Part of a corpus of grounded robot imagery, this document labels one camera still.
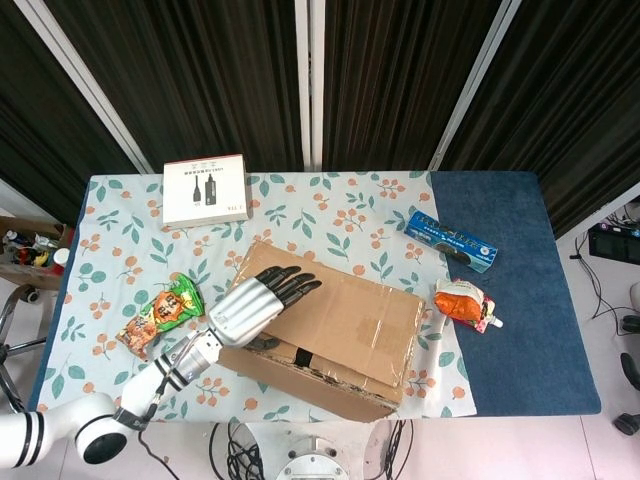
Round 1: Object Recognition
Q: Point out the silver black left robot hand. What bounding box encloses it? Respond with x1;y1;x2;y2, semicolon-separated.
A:
207;265;324;351

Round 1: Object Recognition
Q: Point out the brown cardboard shipping box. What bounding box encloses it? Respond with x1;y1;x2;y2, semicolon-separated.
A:
217;241;427;424

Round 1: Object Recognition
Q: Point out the round grey robot base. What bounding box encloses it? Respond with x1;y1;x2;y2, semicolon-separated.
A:
274;433;352;480

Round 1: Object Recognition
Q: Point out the white flat product box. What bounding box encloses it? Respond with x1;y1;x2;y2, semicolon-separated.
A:
162;153;254;231

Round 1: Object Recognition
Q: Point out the blue cookie package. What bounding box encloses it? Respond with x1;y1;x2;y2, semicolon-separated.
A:
403;209;499;275

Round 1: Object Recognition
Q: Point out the cardboard box of clutter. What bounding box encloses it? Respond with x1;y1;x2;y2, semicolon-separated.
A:
0;215;76;292

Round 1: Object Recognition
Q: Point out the green orange snack bag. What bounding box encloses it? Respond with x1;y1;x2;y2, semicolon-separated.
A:
115;272;207;362

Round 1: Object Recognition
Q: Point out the floral leaf fruit tablecloth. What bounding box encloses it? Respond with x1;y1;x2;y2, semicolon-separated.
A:
28;170;479;419

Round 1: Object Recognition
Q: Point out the orange crumpled snack packet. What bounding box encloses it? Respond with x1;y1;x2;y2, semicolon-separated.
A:
432;278;487;324

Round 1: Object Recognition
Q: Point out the black white-framed folding screen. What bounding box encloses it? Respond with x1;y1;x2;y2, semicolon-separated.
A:
0;0;640;239

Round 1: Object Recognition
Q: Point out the pink spouted pouch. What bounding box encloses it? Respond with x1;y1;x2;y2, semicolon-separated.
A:
469;294;505;334

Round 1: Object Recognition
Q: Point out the dark blue table cloth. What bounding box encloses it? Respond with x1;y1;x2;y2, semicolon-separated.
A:
28;170;602;417

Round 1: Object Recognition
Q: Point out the black electronic device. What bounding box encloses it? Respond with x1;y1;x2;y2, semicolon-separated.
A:
587;224;640;267

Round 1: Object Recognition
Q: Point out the black wheeled chair base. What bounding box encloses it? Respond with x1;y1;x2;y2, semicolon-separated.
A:
613;313;640;436

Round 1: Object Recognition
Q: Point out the black floor cable bundle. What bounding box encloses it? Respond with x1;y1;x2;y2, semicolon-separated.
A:
137;418;417;480

